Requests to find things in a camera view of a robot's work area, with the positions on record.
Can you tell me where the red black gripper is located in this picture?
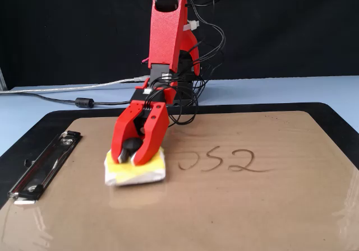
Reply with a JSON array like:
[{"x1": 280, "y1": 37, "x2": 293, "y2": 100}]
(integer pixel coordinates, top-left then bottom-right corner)
[{"x1": 111, "y1": 87, "x2": 171, "y2": 167}]

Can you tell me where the black backdrop cloth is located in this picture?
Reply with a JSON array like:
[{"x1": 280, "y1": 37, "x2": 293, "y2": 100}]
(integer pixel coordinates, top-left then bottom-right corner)
[{"x1": 0, "y1": 0, "x2": 359, "y2": 91}]

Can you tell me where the yellow white sponge with knob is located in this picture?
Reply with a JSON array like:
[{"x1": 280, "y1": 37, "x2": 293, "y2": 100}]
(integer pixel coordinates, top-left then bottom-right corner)
[{"x1": 104, "y1": 138, "x2": 167, "y2": 187}]

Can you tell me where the brown clipboard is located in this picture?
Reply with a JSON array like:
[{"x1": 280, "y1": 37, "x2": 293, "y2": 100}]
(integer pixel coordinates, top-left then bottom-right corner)
[{"x1": 0, "y1": 110, "x2": 359, "y2": 251}]

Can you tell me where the grey metal frame post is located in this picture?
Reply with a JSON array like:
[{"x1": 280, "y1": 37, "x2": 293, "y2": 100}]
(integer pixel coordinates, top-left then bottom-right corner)
[{"x1": 0, "y1": 67, "x2": 8, "y2": 91}]

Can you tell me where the silver braided USB cable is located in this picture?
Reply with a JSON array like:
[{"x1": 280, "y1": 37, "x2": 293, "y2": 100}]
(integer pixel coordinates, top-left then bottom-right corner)
[{"x1": 0, "y1": 75, "x2": 151, "y2": 95}]

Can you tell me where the silver metal clipboard clip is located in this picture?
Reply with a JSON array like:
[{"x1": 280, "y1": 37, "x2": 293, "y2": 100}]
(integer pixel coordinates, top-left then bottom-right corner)
[{"x1": 6, "y1": 130, "x2": 84, "y2": 206}]

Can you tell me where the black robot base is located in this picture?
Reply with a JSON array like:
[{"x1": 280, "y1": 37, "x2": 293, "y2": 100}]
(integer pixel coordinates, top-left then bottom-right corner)
[{"x1": 168, "y1": 76, "x2": 206, "y2": 108}]

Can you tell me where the white zip tie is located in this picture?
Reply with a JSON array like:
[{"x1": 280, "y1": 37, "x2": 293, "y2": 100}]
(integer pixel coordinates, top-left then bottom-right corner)
[{"x1": 183, "y1": 19, "x2": 201, "y2": 32}]

